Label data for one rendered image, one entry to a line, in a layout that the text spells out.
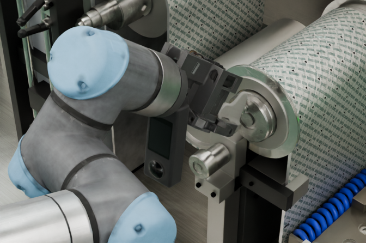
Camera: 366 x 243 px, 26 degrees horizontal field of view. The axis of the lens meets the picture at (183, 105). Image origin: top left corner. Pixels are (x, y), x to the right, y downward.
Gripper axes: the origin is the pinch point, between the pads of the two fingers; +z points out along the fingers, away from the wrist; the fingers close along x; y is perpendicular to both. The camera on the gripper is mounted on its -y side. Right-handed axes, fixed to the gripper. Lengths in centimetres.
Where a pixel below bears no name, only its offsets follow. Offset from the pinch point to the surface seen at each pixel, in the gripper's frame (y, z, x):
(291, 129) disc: 3.4, 3.9, -6.8
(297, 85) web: 9.2, 3.9, -4.5
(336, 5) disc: 23.1, 20.9, 4.0
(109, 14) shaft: 6.1, -6.1, 22.9
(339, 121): 7.0, 17.5, -6.9
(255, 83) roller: 6.8, 0.7, -0.3
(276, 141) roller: 0.7, 5.9, -4.7
